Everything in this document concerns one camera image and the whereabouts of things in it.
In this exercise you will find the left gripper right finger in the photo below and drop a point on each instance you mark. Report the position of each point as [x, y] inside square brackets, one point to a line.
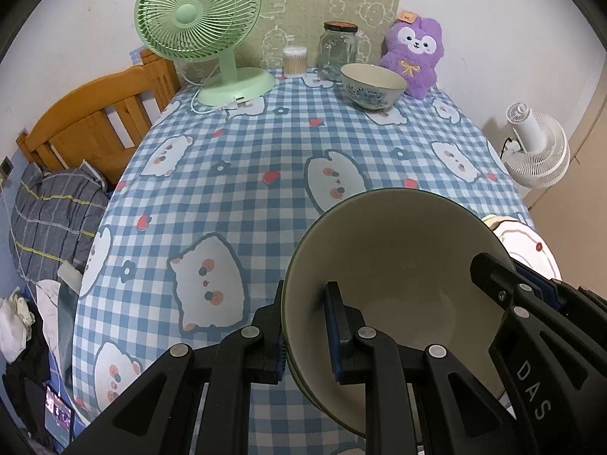
[416, 400]

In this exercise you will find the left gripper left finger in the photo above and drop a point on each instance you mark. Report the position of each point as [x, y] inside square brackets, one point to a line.
[193, 400]

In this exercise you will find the small red-rimmed white plate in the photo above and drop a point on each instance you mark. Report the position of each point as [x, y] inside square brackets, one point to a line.
[524, 245]

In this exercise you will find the blue-flower bowl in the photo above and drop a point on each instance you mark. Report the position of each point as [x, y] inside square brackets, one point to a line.
[372, 87]
[402, 257]

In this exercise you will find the beige door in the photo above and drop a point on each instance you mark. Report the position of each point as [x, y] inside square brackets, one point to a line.
[571, 215]

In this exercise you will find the smartphone with lit screen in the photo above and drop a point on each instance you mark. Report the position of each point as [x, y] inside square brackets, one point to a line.
[58, 417]

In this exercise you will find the white standing fan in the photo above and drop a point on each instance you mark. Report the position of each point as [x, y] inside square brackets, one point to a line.
[539, 155]

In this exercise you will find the white crumpled clothing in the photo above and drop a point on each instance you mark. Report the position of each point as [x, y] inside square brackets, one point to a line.
[16, 321]

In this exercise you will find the blue checkered tablecloth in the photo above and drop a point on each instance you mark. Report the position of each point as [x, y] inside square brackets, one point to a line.
[202, 224]

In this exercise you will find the grey plaid pillow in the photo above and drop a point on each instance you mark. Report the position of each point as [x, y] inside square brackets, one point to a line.
[55, 219]

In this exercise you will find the purple plush bunny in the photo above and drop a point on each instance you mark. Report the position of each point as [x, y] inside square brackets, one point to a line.
[413, 48]

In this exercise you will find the glass jar with lid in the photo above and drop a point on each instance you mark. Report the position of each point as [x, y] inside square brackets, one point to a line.
[337, 47]

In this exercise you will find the toothpick container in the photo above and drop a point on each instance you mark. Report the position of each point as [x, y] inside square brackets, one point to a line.
[295, 60]

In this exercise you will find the green desk fan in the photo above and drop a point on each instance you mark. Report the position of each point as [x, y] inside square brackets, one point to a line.
[202, 30]

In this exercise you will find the green patterned wall mat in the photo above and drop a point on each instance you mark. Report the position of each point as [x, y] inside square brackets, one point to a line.
[284, 23]

